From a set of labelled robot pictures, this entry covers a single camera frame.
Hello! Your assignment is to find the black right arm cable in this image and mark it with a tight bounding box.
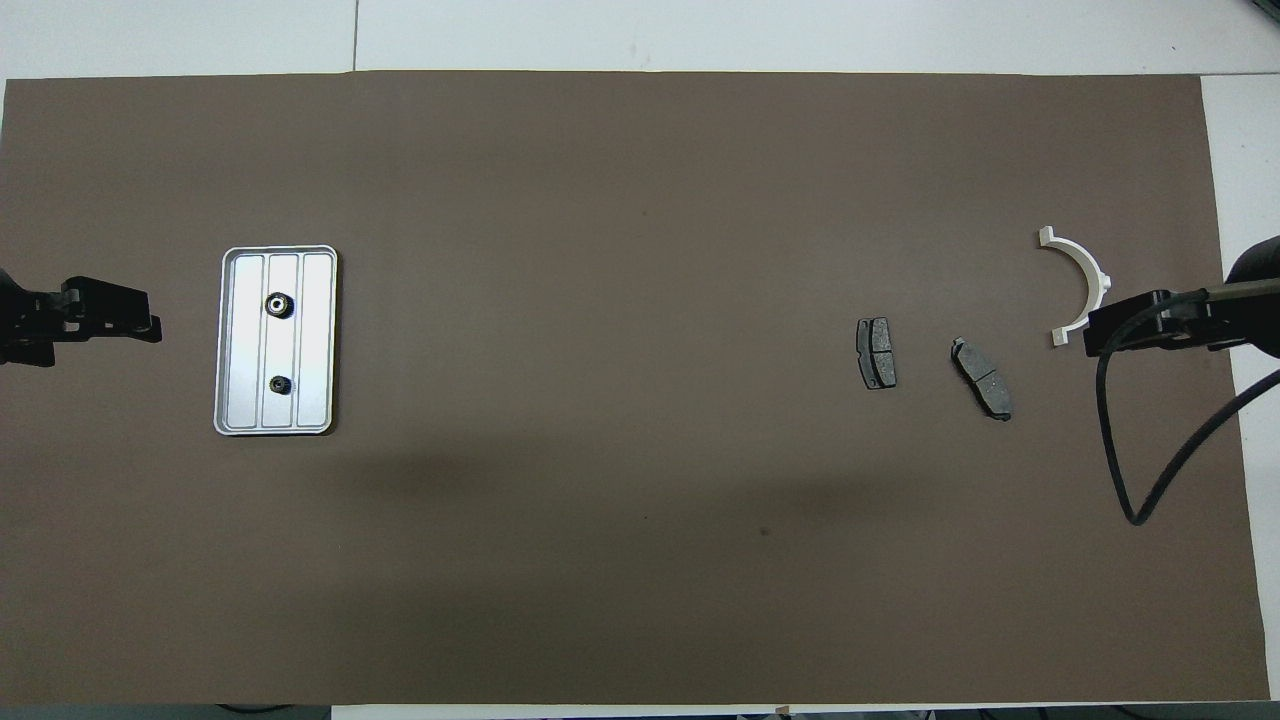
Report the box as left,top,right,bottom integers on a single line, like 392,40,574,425
1096,280,1280,527

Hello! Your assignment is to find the silver metal tray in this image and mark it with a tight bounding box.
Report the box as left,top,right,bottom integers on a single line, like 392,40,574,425
213,245,339,437

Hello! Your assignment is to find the dark rectangular brake pad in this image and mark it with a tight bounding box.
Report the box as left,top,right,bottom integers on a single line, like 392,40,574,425
856,317,898,391

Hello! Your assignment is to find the white curved plastic bracket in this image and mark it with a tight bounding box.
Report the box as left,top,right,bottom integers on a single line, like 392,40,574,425
1038,227,1112,347

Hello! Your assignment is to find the brown table mat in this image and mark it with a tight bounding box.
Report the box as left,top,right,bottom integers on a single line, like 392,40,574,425
0,70,1269,706

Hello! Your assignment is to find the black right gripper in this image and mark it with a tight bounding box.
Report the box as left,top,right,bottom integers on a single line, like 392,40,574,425
1083,235,1280,358

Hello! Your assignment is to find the dark curved brake pad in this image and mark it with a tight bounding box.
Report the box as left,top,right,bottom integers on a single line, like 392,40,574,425
950,337,1013,422

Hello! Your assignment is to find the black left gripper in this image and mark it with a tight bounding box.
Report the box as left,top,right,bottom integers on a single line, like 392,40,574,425
0,268,164,367

